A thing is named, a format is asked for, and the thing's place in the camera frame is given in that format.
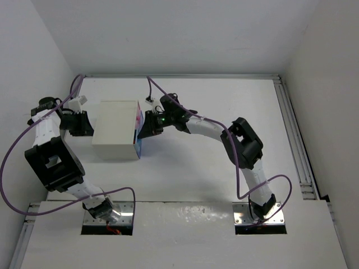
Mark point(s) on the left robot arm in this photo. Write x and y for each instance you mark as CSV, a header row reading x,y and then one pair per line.
x,y
56,165

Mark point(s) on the pink drawer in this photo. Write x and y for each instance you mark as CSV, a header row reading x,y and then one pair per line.
x,y
138,114

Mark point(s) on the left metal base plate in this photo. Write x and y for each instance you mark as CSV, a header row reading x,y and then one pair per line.
x,y
121,215

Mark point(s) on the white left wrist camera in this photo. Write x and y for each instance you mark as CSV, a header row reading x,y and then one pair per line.
x,y
76,103

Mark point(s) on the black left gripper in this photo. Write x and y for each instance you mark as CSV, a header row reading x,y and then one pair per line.
x,y
84,128

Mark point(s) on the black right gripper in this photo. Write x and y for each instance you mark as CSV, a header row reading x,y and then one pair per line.
x,y
150,128

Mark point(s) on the aluminium frame rail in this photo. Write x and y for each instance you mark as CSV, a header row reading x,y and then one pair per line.
x,y
305,175

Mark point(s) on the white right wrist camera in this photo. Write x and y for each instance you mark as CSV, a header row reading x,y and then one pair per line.
x,y
155,103

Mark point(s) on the white drawer cabinet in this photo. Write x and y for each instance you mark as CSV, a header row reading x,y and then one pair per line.
x,y
114,131

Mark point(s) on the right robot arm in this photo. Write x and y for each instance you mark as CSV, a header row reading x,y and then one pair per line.
x,y
241,143

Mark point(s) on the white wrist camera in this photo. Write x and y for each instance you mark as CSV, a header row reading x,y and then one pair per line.
x,y
76,103
155,103

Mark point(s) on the light blue drawer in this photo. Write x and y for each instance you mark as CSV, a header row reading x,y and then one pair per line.
x,y
137,147

